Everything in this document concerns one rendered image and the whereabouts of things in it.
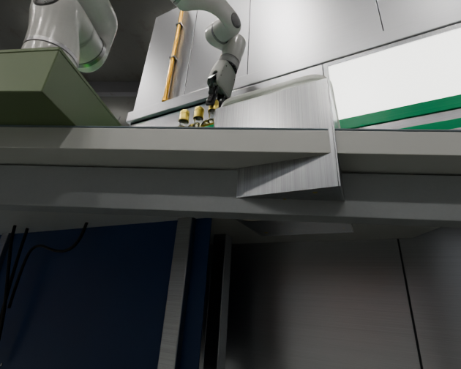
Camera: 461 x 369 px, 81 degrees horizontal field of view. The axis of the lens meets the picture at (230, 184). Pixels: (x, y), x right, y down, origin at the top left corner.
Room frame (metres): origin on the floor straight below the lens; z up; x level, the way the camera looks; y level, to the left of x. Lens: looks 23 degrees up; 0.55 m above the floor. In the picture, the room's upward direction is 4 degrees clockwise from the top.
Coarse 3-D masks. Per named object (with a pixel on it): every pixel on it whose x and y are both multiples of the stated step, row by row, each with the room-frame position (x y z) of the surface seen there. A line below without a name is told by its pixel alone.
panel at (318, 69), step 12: (456, 24) 0.52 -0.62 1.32; (420, 36) 0.56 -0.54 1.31; (384, 48) 0.60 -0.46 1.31; (336, 60) 0.67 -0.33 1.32; (348, 60) 0.65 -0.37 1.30; (300, 72) 0.72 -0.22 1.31; (312, 72) 0.71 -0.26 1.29; (324, 72) 0.69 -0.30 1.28; (264, 84) 0.79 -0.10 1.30; (204, 120) 0.90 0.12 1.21
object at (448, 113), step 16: (384, 112) 0.48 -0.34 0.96; (400, 112) 0.47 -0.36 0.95; (416, 112) 0.46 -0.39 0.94; (432, 112) 0.45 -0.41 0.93; (448, 112) 0.44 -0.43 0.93; (352, 128) 0.52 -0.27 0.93; (368, 128) 0.50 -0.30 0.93; (384, 128) 0.49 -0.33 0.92; (400, 128) 0.47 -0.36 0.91; (416, 128) 0.46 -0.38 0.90; (432, 128) 0.45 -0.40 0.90; (448, 128) 0.44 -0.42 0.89
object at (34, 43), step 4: (32, 40) 0.36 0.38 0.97; (36, 40) 0.36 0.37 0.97; (40, 40) 0.36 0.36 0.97; (24, 44) 0.37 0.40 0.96; (28, 44) 0.36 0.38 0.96; (32, 44) 0.36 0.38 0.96; (36, 44) 0.36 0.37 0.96; (40, 44) 0.36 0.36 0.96; (44, 44) 0.36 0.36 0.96; (48, 44) 0.37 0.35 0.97; (52, 44) 0.37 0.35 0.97; (64, 52) 0.38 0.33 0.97; (68, 56) 0.39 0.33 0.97; (72, 60) 0.40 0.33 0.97; (76, 64) 0.42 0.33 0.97
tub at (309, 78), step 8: (296, 80) 0.28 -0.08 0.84; (304, 80) 0.28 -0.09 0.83; (312, 80) 0.28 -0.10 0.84; (264, 88) 0.31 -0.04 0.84; (272, 88) 0.30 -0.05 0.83; (280, 88) 0.30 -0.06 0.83; (288, 88) 0.30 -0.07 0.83; (240, 96) 0.32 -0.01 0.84; (248, 96) 0.32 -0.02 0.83; (256, 96) 0.32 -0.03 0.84; (224, 104) 0.34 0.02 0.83; (336, 112) 0.34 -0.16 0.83
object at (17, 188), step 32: (0, 192) 0.35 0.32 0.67; (32, 192) 0.35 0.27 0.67; (64, 192) 0.34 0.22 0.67; (96, 192) 0.34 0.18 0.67; (128, 192) 0.34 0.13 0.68; (160, 192) 0.33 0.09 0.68; (192, 192) 0.33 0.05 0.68; (224, 192) 0.33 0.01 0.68; (352, 192) 0.31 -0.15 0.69; (384, 192) 0.31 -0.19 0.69; (416, 192) 0.30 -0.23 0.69; (448, 192) 0.30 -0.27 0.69; (384, 224) 0.33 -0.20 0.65; (416, 224) 0.32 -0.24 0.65; (448, 224) 0.32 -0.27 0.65
